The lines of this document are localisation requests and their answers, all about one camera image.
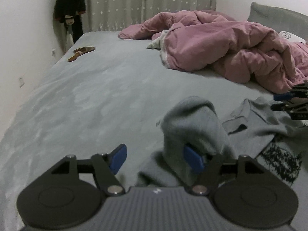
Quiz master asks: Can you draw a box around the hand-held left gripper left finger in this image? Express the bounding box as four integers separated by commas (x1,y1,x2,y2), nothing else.
50,144,127,196

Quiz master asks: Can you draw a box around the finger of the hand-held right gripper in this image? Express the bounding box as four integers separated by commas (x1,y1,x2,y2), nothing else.
274,83,308,101
271,102,308,121

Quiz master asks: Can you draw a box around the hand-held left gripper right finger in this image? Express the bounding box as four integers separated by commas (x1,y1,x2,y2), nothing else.
183,146,264,196

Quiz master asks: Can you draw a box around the grey knitted sweater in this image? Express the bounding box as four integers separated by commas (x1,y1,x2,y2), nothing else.
137,96,308,188

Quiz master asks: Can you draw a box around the white printed pillow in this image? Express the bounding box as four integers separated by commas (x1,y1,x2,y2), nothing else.
279,31,308,44

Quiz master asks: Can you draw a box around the pink duvet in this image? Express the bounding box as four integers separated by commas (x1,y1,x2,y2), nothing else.
118,10,308,94

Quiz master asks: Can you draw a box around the grey pillow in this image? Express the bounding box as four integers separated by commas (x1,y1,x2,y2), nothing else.
247,2,308,42

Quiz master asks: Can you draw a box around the brown wooden brush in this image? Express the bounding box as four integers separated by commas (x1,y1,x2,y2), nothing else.
67,46,96,62

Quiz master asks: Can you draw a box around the grey star-print curtain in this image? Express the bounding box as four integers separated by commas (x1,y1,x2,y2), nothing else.
80,0,217,33

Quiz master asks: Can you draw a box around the black hanging jacket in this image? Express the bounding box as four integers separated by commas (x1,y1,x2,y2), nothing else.
53,0,86,43

